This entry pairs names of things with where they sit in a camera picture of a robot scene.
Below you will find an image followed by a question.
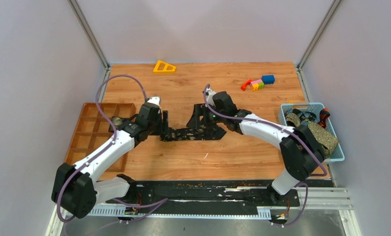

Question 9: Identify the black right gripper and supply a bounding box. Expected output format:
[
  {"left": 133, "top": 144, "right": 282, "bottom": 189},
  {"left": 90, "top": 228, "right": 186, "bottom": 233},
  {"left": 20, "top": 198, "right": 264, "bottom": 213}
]
[{"left": 186, "top": 104, "right": 226, "bottom": 130}]

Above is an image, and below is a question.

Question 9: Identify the black tie with gold pattern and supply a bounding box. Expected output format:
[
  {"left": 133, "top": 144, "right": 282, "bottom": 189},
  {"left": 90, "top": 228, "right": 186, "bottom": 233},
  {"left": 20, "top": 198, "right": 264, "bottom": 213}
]
[{"left": 160, "top": 126, "right": 226, "bottom": 142}]

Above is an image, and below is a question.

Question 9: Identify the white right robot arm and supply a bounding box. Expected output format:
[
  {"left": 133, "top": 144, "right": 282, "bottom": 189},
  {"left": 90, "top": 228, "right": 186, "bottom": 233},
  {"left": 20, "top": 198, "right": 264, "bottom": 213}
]
[{"left": 203, "top": 87, "right": 327, "bottom": 205}]

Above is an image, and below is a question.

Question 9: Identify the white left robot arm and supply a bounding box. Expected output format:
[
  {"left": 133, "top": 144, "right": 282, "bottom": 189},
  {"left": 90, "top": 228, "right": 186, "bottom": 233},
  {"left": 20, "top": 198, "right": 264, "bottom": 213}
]
[{"left": 51, "top": 96, "right": 162, "bottom": 222}]

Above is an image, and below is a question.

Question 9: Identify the rolled dark patterned tie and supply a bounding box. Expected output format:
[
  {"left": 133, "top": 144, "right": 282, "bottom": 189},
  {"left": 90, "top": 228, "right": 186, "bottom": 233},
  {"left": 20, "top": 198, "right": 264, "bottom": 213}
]
[{"left": 108, "top": 116, "right": 129, "bottom": 133}]

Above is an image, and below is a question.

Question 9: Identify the yellow triangular plastic piece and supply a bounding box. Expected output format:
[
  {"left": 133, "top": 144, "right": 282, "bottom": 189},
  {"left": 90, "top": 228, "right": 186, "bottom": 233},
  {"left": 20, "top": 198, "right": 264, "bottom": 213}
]
[{"left": 153, "top": 60, "right": 177, "bottom": 74}]

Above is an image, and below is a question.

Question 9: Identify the colourful toy block assembly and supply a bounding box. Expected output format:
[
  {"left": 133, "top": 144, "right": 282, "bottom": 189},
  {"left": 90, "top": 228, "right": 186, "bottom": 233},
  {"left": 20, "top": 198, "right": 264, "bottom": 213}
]
[{"left": 241, "top": 75, "right": 275, "bottom": 91}]

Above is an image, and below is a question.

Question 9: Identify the orange wooden compartment tray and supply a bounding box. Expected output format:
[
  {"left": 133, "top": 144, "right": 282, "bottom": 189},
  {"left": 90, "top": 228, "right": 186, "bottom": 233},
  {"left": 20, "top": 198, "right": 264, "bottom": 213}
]
[{"left": 65, "top": 103, "right": 136, "bottom": 165}]

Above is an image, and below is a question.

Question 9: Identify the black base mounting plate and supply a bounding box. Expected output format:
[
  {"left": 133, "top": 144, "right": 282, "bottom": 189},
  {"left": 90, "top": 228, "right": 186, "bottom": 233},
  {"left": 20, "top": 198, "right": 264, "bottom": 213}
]
[{"left": 105, "top": 177, "right": 334, "bottom": 216}]

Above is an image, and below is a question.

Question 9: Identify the blue and red tie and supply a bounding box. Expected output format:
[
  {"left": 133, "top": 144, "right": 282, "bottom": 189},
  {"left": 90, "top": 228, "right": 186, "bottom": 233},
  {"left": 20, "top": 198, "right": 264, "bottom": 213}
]
[{"left": 292, "top": 108, "right": 331, "bottom": 128}]

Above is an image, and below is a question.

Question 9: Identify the light blue plastic basket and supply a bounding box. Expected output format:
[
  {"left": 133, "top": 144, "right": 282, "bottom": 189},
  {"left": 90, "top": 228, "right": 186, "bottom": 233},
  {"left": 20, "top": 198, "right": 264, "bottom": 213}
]
[{"left": 278, "top": 102, "right": 345, "bottom": 163}]

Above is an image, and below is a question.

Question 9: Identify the olive green patterned tie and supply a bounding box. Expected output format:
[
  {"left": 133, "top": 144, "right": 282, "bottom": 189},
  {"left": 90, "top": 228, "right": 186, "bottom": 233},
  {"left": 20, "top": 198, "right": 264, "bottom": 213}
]
[{"left": 285, "top": 111, "right": 339, "bottom": 158}]

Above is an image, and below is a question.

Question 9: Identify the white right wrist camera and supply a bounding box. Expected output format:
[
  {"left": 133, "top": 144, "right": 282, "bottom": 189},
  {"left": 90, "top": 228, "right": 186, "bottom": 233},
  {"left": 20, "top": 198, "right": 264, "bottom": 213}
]
[{"left": 205, "top": 89, "right": 216, "bottom": 106}]

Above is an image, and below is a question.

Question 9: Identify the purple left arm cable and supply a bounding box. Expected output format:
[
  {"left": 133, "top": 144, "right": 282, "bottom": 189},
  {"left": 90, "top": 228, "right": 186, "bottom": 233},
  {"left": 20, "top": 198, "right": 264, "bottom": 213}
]
[{"left": 56, "top": 74, "right": 169, "bottom": 224}]

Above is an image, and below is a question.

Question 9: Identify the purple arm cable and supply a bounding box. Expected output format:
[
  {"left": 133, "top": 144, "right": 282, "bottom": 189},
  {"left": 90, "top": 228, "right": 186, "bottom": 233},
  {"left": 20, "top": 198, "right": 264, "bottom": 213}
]
[
  {"left": 56, "top": 74, "right": 169, "bottom": 224},
  {"left": 203, "top": 84, "right": 329, "bottom": 228}
]

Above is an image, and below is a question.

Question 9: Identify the aluminium frame rail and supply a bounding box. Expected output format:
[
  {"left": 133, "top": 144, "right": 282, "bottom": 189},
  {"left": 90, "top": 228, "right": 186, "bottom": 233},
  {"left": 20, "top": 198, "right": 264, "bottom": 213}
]
[{"left": 53, "top": 183, "right": 354, "bottom": 220}]

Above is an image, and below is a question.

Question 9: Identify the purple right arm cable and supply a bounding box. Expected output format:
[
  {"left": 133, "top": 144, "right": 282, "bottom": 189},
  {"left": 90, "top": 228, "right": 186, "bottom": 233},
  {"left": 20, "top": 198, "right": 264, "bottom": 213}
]
[{"left": 203, "top": 84, "right": 329, "bottom": 228}]

